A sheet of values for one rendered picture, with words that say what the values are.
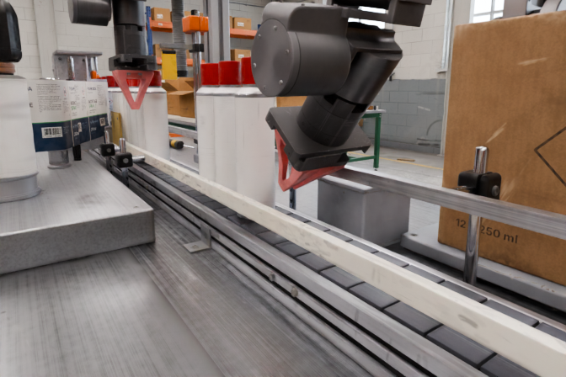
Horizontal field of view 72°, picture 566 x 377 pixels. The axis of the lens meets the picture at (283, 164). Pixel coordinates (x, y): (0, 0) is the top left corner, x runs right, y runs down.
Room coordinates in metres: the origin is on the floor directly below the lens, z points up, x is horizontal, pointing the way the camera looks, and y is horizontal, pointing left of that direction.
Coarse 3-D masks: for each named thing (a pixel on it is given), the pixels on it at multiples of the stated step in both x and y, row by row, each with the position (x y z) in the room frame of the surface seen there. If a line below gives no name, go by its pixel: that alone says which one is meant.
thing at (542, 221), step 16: (176, 128) 0.86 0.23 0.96; (336, 176) 0.43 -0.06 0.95; (352, 176) 0.41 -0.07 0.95; (368, 176) 0.39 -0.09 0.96; (384, 176) 0.38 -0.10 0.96; (400, 192) 0.36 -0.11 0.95; (416, 192) 0.34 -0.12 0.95; (432, 192) 0.33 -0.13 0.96; (448, 192) 0.32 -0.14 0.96; (464, 192) 0.32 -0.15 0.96; (464, 208) 0.30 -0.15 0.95; (480, 208) 0.29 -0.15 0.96; (496, 208) 0.28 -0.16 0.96; (512, 208) 0.27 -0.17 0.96; (528, 208) 0.27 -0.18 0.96; (512, 224) 0.27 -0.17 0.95; (528, 224) 0.26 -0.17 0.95; (544, 224) 0.26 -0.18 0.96; (560, 224) 0.25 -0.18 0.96
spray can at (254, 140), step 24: (240, 96) 0.49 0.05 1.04; (264, 96) 0.49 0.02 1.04; (240, 120) 0.49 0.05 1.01; (264, 120) 0.49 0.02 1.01; (240, 144) 0.49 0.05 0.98; (264, 144) 0.49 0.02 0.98; (240, 168) 0.49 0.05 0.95; (264, 168) 0.49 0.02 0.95; (240, 192) 0.49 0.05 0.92; (264, 192) 0.49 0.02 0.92; (240, 216) 0.49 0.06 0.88
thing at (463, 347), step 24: (144, 168) 0.82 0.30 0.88; (192, 168) 0.81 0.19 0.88; (192, 192) 0.62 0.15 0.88; (264, 240) 0.42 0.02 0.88; (288, 240) 0.42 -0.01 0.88; (312, 264) 0.35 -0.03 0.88; (408, 264) 0.35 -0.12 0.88; (360, 288) 0.31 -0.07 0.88; (456, 288) 0.31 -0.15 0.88; (384, 312) 0.27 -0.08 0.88; (408, 312) 0.27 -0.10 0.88; (504, 312) 0.27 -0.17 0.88; (432, 336) 0.24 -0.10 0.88; (456, 336) 0.24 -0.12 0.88; (552, 336) 0.24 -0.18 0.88; (480, 360) 0.22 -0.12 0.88; (504, 360) 0.22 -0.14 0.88
